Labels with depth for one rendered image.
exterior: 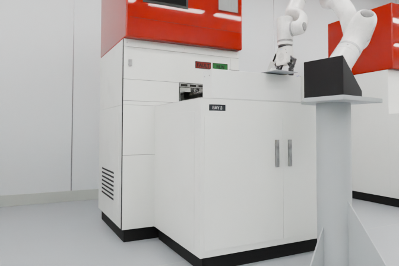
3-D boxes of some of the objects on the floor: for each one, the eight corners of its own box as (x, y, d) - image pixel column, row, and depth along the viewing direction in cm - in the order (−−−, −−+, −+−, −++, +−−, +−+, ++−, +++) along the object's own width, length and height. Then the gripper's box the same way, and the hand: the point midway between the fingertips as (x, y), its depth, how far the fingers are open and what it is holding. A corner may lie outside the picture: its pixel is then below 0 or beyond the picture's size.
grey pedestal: (439, 285, 155) (434, 95, 158) (388, 316, 129) (383, 89, 133) (334, 253, 196) (332, 103, 200) (279, 271, 171) (278, 98, 174)
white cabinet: (153, 240, 219) (154, 106, 223) (278, 222, 263) (278, 110, 266) (200, 278, 162) (201, 97, 165) (351, 247, 205) (349, 105, 209)
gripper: (301, 42, 191) (301, 74, 190) (279, 48, 206) (280, 78, 206) (290, 40, 187) (290, 73, 187) (269, 47, 203) (269, 78, 202)
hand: (285, 74), depth 196 cm, fingers open, 8 cm apart
